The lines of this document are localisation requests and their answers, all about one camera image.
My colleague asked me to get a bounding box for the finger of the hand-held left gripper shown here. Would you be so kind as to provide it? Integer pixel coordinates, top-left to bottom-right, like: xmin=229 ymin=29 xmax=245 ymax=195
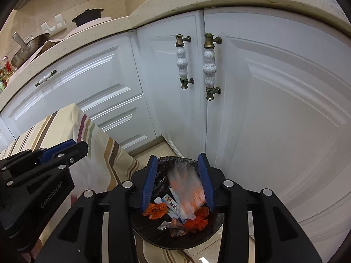
xmin=0 ymin=141 xmax=89 ymax=191
xmin=0 ymin=139 xmax=77 ymax=176

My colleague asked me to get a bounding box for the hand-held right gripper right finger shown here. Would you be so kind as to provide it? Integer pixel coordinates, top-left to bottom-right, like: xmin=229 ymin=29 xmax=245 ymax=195
xmin=198 ymin=153 xmax=322 ymax=263

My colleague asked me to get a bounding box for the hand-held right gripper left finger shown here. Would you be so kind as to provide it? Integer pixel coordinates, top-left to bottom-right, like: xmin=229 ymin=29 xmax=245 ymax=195
xmin=36 ymin=155 xmax=158 ymax=263

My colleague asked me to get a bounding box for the clear orange-printed wrapper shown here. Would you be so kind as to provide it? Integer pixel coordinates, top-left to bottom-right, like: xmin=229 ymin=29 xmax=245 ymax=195
xmin=167 ymin=163 xmax=206 ymax=211

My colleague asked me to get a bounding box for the blue and white wrapper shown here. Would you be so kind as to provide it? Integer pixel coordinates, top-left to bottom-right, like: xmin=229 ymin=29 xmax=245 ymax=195
xmin=161 ymin=194 xmax=183 ymax=217

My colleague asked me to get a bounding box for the long white sachet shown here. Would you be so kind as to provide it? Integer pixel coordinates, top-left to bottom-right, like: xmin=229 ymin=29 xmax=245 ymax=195
xmin=168 ymin=187 xmax=196 ymax=222

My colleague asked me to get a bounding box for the round black trash bin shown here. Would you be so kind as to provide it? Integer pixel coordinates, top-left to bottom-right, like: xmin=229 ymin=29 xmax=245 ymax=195
xmin=131 ymin=156 xmax=225 ymax=251

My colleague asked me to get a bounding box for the orange patterned wrapper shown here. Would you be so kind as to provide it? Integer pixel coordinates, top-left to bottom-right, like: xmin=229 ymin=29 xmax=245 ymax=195
xmin=142 ymin=203 xmax=168 ymax=220

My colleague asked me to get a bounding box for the striped beige tablecloth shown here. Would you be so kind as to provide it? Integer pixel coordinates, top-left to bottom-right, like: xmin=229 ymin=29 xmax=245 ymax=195
xmin=0 ymin=103 xmax=194 ymax=263

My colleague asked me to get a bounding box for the clear brownish wrapper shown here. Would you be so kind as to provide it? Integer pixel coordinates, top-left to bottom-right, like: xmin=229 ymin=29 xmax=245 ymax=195
xmin=168 ymin=219 xmax=189 ymax=238

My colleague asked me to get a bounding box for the narrow white cabinet door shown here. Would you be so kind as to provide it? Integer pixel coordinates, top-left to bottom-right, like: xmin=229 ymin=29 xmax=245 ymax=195
xmin=136 ymin=9 xmax=208 ymax=161

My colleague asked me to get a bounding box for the row of seasoning bottles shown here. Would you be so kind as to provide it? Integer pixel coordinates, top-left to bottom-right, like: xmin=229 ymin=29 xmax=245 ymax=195
xmin=0 ymin=56 xmax=16 ymax=94

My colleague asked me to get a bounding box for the wide white cabinet door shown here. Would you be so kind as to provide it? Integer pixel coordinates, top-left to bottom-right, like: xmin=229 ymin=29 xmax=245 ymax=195
xmin=203 ymin=5 xmax=351 ymax=252

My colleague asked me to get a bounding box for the dark metal wok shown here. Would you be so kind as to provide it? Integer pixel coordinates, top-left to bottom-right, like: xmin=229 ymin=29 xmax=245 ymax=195
xmin=11 ymin=33 xmax=51 ymax=69

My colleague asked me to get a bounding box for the black cooking pot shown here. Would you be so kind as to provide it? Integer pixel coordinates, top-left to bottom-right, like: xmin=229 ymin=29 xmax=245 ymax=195
xmin=71 ymin=8 xmax=105 ymax=28

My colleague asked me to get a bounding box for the white ceramic drawer handle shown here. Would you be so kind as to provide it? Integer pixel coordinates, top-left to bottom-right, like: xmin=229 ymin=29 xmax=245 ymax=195
xmin=35 ymin=70 xmax=57 ymax=88

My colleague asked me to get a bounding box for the white drawer front with handle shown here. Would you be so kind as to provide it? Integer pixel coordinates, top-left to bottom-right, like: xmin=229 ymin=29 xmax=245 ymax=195
xmin=0 ymin=31 xmax=144 ymax=140

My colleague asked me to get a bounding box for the white ceramic brass door handle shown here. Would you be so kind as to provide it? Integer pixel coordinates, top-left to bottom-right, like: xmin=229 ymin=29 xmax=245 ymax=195
xmin=175 ymin=34 xmax=195 ymax=90
xmin=202 ymin=33 xmax=223 ymax=101

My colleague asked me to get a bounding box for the white wall socket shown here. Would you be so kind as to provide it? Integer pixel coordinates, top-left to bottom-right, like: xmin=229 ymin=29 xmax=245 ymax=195
xmin=41 ymin=14 xmax=68 ymax=35

